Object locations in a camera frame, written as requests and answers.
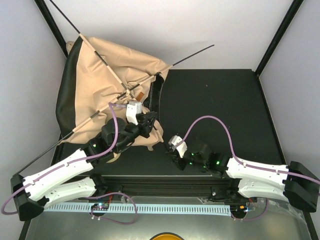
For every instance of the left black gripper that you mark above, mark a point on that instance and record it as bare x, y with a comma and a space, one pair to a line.
144, 119

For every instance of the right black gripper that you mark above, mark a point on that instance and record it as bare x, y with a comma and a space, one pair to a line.
180, 165

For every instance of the black tent pole two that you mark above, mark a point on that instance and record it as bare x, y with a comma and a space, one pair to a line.
126, 92

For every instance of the beige pet tent fabric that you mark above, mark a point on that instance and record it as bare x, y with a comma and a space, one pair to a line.
110, 90

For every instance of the black tent pole one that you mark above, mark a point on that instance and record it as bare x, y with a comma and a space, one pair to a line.
95, 52

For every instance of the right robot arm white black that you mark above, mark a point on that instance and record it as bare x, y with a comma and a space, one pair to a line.
293, 183

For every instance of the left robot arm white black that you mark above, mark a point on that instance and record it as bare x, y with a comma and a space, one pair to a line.
35, 193

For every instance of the yellow pet bowl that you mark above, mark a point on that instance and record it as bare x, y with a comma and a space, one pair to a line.
115, 157

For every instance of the yellow round object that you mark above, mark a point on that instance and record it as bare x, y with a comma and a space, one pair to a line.
166, 236

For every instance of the small electronics board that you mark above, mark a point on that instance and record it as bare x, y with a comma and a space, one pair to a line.
100, 206

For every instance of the beige patterned pillow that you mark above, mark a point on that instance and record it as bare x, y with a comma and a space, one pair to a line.
69, 46

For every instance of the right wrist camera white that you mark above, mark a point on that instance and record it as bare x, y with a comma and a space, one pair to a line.
177, 144

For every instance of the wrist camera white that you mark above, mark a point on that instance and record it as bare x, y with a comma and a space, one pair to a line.
133, 108
177, 144

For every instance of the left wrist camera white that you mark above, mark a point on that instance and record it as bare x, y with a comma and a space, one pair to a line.
133, 108

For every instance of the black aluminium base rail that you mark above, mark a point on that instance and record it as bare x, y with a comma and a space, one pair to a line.
203, 186

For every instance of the white slotted cable duct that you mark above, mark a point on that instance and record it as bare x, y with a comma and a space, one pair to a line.
129, 208

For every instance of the left black frame post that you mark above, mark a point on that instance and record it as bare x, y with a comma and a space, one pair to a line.
49, 19

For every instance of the black frame post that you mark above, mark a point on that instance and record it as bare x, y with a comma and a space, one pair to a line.
49, 19
280, 32

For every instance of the right black frame post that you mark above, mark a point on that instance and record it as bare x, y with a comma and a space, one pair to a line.
280, 32

